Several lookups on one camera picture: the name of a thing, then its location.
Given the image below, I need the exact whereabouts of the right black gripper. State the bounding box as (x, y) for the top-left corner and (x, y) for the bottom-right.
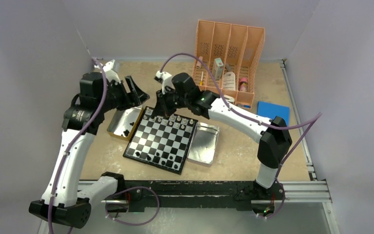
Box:
(153, 87), (190, 117)

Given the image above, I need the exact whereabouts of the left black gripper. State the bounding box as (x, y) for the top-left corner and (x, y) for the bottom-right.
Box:
(98, 75), (149, 113)

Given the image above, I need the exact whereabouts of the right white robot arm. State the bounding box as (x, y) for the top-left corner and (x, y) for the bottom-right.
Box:
(153, 71), (292, 198)

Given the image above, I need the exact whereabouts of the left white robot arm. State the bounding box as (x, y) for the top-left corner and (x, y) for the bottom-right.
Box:
(29, 72), (149, 229)

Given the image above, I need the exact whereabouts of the metal tin with black pieces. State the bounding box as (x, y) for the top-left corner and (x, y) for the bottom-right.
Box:
(107, 106), (144, 141)

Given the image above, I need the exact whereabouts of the black white chess board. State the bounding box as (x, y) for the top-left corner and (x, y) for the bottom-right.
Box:
(123, 107), (198, 175)

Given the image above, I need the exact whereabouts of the yellow white pen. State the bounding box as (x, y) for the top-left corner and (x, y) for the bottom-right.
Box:
(199, 71), (205, 86)

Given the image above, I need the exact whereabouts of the pink small tube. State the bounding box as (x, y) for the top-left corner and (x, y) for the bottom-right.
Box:
(195, 56), (203, 69)

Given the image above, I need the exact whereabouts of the empty metal tin lid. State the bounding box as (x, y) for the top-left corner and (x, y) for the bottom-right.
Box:
(187, 122), (220, 167)

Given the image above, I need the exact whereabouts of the white green small box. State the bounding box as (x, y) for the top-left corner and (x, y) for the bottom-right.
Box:
(212, 58), (224, 80)

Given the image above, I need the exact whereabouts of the white stapler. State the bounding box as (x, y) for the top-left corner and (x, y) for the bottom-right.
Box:
(223, 95), (235, 105)

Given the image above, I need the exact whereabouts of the white striped bottle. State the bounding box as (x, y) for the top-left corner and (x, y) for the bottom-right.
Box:
(222, 72), (236, 91)

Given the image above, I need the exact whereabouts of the pink tape roll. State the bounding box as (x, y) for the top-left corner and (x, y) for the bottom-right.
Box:
(238, 77), (248, 92)

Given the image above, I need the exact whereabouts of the peach plastic desk organizer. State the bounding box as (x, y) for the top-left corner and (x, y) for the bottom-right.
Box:
(192, 20), (265, 109)

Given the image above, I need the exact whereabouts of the blue notebook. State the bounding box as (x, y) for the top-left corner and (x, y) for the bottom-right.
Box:
(257, 101), (290, 126)

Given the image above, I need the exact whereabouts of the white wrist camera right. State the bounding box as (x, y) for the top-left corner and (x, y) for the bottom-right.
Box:
(154, 71), (174, 95)

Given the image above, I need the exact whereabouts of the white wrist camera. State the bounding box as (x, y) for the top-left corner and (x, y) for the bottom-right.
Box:
(102, 59), (121, 83)
(154, 71), (174, 95)

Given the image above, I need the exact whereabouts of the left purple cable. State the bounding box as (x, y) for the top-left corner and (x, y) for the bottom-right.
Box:
(47, 58), (109, 234)

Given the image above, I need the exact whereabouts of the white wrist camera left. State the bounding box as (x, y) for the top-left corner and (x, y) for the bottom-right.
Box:
(102, 59), (121, 83)

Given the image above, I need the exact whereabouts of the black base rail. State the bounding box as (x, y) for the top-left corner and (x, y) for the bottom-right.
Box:
(104, 180), (285, 213)

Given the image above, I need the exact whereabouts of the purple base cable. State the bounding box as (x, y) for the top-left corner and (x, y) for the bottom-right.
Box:
(105, 186), (160, 227)

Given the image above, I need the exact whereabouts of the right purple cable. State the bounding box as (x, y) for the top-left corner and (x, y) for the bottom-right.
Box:
(159, 53), (322, 220)

